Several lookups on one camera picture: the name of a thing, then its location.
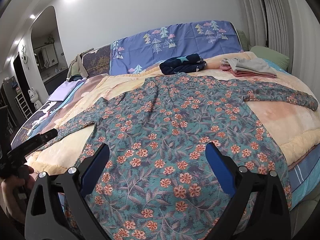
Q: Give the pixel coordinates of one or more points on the navy star-print folded garment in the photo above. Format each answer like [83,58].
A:
[183,64]

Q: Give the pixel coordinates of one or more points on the white pleated curtain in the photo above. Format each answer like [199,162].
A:
[268,21]

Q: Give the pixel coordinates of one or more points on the grey folded garment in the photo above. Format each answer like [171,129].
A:
[256,65]

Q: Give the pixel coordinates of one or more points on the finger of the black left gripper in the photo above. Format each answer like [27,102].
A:
[48,136]

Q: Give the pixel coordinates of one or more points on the teal striped bed sheet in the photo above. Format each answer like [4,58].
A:
[303,179]

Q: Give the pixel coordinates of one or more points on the pink folded garment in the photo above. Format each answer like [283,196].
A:
[240,73]

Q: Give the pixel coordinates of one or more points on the light green pillow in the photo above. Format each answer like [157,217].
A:
[272,57]

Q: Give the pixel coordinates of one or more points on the person's left hand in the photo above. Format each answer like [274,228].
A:
[9,187]

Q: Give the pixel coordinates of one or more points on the dark purple patterned pillow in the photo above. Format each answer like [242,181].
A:
[97,61]

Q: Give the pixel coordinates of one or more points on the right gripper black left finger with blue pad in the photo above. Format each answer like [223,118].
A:
[45,218]

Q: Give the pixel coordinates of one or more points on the cream peach plush blanket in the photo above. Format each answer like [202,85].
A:
[59,158]

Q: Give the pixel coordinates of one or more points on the white ladder rack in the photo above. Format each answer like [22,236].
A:
[23,106]

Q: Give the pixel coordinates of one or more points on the white cat figurine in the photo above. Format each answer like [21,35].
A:
[34,98]

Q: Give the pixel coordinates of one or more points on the blue tree-print sheet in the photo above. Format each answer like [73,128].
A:
[134,54]

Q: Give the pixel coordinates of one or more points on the dark green pillow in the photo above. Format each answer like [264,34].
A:
[243,40]

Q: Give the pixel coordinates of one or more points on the lavender folded cloth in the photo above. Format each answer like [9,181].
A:
[61,93]

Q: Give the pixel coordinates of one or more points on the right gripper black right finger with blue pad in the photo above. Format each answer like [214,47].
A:
[270,216]

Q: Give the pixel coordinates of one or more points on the olive grey draped garment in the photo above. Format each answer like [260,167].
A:
[76,66]

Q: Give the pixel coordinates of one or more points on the teal floral long-sleeve garment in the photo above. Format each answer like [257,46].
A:
[157,183]

